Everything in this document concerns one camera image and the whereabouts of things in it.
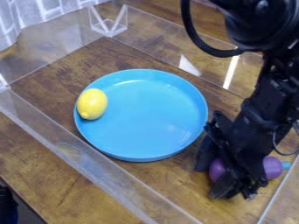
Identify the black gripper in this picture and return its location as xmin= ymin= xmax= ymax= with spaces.
xmin=196 ymin=109 xmax=281 ymax=200

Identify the purple toy eggplant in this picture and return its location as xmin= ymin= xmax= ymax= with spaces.
xmin=210 ymin=156 xmax=292 ymax=182

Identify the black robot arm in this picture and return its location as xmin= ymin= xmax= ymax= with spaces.
xmin=182 ymin=0 xmax=299 ymax=200

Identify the blue round tray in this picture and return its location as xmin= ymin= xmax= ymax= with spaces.
xmin=74 ymin=69 xmax=209 ymax=162

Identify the yellow toy lemon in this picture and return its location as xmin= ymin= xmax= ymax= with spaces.
xmin=77 ymin=88 xmax=109 ymax=120

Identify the white patterned curtain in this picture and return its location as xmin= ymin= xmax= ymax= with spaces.
xmin=0 ymin=0 xmax=110 ymax=52

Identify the thin black wire loop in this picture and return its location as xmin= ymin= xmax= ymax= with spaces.
xmin=272 ymin=119 xmax=299 ymax=157

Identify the black braided cable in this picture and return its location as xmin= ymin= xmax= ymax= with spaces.
xmin=181 ymin=0 xmax=248 ymax=59

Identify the clear acrylic enclosure wall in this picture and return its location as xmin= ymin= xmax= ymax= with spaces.
xmin=0 ymin=0 xmax=299 ymax=224

